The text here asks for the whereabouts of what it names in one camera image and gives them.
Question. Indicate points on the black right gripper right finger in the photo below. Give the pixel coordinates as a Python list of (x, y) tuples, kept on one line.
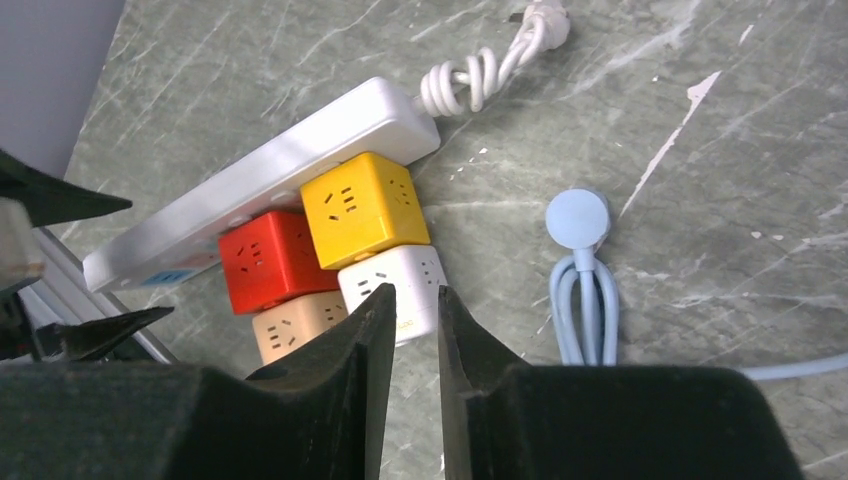
[(504, 418)]

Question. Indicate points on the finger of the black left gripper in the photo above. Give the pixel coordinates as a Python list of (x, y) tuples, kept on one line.
[(104, 340), (50, 200)]

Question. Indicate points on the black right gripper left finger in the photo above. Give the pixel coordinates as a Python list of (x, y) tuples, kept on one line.
[(317, 413)]

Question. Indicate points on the light blue round plug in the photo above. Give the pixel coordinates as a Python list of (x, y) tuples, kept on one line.
[(578, 218)]

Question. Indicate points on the white power strip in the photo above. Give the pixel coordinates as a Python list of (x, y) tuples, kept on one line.
[(180, 241)]

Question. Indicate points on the beige cube socket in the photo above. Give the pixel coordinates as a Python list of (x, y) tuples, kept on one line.
[(286, 327)]

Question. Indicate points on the red cube socket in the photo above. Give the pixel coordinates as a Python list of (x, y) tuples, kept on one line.
[(271, 260)]

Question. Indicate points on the white cube socket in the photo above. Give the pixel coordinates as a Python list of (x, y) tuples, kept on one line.
[(416, 273)]

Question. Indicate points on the yellow cube socket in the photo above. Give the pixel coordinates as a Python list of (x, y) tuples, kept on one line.
[(361, 208)]

